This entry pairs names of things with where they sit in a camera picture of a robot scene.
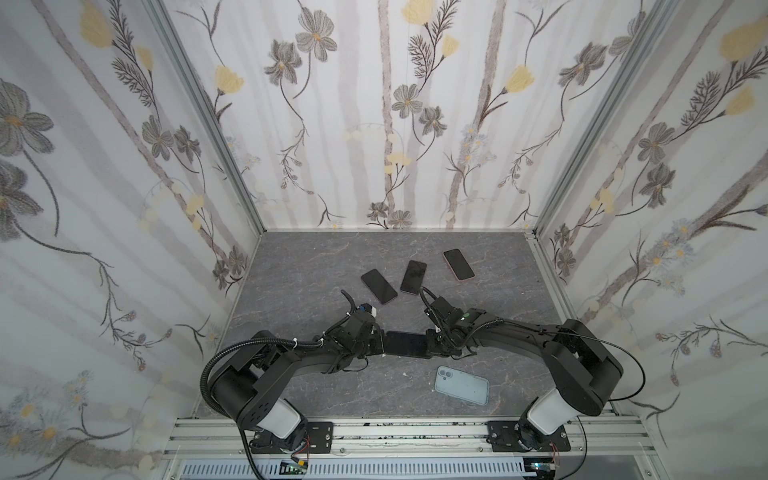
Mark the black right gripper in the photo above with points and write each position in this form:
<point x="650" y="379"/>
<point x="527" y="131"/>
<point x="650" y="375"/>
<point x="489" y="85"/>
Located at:
<point x="441" y="341"/>

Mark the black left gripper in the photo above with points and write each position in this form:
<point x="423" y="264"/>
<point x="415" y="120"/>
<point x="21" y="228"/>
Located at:
<point x="379" y="341"/>

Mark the black phone blue edge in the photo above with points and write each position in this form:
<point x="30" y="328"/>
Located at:
<point x="459" y="264"/>

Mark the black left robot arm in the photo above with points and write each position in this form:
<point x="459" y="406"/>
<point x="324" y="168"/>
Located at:
<point x="245" y="381"/>

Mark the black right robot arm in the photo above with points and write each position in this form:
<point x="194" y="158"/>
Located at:
<point x="585" y="373"/>

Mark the black phone purple edge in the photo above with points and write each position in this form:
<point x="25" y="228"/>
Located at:
<point x="379" y="286"/>

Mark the light blue phone case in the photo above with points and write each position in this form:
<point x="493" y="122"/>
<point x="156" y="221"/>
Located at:
<point x="462" y="385"/>

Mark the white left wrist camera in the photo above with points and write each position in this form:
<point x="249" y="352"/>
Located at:
<point x="367" y="308"/>

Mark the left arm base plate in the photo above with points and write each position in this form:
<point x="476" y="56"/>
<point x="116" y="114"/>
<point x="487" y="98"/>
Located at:
<point x="311" y="437"/>

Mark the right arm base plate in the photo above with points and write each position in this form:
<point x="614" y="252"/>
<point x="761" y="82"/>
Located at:
<point x="508" y="437"/>

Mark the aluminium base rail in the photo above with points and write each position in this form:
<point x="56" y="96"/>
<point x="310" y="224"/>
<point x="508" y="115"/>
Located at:
<point x="605" y="447"/>

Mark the white slotted cable duct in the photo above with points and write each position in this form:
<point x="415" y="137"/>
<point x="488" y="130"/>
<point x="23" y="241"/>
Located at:
<point x="361" y="468"/>

